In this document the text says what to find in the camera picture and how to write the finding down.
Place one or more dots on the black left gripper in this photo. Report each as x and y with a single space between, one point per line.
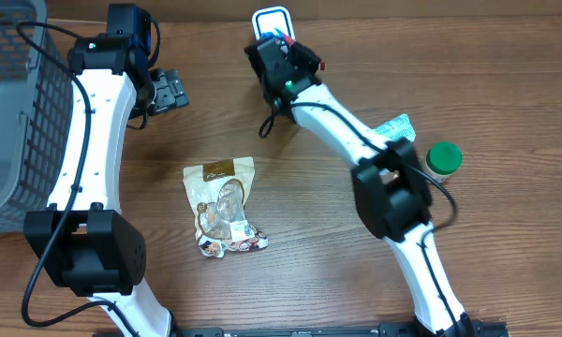
170 90

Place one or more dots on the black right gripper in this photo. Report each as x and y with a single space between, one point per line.
302 56

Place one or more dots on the red snack bar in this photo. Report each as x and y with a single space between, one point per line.
301 55

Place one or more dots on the beige cookie bag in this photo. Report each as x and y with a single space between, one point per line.
217 193

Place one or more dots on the teal snack packet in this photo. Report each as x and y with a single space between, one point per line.
397 128

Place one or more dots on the green lid jar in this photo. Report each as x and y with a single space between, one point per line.
442 160

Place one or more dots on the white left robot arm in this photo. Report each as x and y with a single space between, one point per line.
81 239

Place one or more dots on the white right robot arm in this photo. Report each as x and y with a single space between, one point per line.
392 196

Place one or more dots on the white barcode scanner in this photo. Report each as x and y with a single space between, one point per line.
272 20

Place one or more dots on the grey plastic mesh basket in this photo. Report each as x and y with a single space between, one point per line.
35 112

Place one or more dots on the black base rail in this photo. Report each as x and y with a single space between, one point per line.
478 329

